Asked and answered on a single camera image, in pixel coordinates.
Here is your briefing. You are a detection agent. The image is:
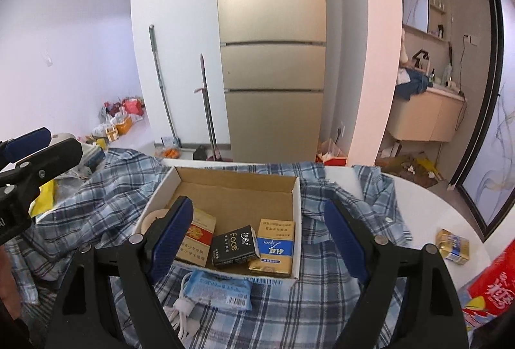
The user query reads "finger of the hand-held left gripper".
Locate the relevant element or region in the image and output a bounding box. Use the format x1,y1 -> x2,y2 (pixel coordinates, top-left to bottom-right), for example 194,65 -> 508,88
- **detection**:
0,127 -> 52,165
0,138 -> 84,189

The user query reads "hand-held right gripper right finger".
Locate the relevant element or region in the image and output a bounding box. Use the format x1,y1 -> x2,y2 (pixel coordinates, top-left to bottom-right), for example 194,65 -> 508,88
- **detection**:
324,198 -> 471,349

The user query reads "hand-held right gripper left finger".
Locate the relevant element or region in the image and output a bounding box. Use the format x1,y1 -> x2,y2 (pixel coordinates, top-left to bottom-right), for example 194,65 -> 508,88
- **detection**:
44,195 -> 194,349

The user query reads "red gold cigarette pack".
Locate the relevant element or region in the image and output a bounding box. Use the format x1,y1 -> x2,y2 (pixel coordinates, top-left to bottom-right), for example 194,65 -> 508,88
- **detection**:
175,210 -> 217,267

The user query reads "small black box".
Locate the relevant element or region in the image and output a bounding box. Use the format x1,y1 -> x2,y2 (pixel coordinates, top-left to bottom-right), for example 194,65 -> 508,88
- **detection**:
211,225 -> 260,267

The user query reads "blue tissue pack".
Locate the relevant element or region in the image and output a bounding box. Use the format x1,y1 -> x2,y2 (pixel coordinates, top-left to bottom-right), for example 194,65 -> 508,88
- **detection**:
186,270 -> 253,311

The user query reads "white charger cable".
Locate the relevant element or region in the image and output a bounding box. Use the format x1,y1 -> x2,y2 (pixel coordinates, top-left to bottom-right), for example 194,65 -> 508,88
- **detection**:
165,272 -> 202,342

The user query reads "gold pack with blue label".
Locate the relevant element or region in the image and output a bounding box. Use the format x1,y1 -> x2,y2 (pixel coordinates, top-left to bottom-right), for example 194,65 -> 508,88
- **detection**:
248,218 -> 296,277

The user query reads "white cardboard box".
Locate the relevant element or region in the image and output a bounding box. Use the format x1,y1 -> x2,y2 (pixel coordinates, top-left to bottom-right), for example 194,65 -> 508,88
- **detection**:
133,166 -> 302,287

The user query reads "yellow plastic bag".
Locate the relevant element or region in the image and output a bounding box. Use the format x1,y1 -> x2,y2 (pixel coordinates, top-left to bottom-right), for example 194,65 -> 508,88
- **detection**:
31,180 -> 55,217

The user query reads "orange plastic bag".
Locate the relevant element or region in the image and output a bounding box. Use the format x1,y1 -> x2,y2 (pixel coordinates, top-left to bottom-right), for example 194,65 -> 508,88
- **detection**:
115,116 -> 133,136

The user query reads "red white carton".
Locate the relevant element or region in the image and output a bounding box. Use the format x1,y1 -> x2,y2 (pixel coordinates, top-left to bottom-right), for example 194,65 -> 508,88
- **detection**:
316,139 -> 349,167

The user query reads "blue plaid shirt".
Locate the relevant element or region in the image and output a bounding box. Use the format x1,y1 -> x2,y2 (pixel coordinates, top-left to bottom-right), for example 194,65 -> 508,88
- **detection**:
8,148 -> 413,349

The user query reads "red plastic bag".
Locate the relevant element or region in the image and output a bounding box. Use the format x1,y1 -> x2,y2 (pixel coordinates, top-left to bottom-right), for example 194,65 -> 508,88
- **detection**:
121,97 -> 145,117

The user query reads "flattened brown cardboard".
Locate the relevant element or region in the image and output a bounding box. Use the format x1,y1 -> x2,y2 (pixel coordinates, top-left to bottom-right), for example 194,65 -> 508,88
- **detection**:
376,144 -> 447,189

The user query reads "crumpled gold pack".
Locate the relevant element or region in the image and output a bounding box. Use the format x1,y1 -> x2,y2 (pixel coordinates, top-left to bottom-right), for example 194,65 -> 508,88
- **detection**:
435,228 -> 471,265

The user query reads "beige vanity cabinet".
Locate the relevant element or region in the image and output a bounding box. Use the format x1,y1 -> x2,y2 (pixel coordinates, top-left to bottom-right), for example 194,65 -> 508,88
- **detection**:
388,86 -> 467,142

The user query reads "red snack bag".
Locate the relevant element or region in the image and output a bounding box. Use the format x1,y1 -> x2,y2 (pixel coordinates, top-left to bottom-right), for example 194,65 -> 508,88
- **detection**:
463,240 -> 515,334

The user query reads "blue clothes heap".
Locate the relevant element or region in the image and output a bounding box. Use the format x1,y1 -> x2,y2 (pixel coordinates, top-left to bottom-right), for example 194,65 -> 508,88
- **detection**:
394,68 -> 433,100

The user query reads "black faucet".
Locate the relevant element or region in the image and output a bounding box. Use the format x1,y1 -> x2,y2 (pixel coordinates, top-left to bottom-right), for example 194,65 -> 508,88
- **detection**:
412,49 -> 430,70

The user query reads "printed glass sliding door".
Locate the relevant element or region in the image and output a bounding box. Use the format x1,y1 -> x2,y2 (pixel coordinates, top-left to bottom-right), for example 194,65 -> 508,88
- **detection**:
448,0 -> 515,241

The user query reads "gold refrigerator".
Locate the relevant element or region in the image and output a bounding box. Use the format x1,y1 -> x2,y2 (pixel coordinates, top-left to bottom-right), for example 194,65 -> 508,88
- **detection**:
214,0 -> 326,164

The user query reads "grey mop handle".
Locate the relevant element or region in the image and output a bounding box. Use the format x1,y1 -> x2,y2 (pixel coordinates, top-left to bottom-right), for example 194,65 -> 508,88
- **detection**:
149,24 -> 182,146

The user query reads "dark broom handle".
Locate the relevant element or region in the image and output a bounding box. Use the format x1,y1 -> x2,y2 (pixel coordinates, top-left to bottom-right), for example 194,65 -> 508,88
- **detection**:
193,54 -> 232,161

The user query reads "wooden wall shelf niche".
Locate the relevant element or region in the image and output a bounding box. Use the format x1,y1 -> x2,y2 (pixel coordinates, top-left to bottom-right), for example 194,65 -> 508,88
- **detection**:
427,0 -> 449,40

